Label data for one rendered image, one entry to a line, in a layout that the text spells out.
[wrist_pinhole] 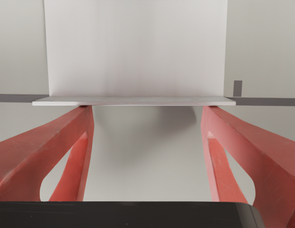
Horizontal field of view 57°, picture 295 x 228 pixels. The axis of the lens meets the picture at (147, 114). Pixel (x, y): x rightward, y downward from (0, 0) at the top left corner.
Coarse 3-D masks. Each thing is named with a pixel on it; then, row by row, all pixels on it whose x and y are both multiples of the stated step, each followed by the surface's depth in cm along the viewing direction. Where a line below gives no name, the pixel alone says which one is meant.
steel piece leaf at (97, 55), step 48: (48, 0) 13; (96, 0) 13; (144, 0) 13; (192, 0) 13; (48, 48) 13; (96, 48) 13; (144, 48) 13; (192, 48) 13; (96, 96) 13; (144, 96) 13; (192, 96) 13
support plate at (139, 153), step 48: (0, 0) 13; (240, 0) 13; (288, 0) 13; (0, 48) 13; (240, 48) 13; (288, 48) 13; (288, 96) 13; (96, 144) 14; (144, 144) 14; (192, 144) 14; (48, 192) 14; (96, 192) 14; (144, 192) 14; (192, 192) 14
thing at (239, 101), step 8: (0, 96) 14; (8, 96) 14; (16, 96) 14; (24, 96) 14; (32, 96) 14; (40, 96) 14; (48, 96) 14; (240, 104) 14; (248, 104) 14; (256, 104) 14; (264, 104) 14; (272, 104) 14; (280, 104) 14; (288, 104) 14
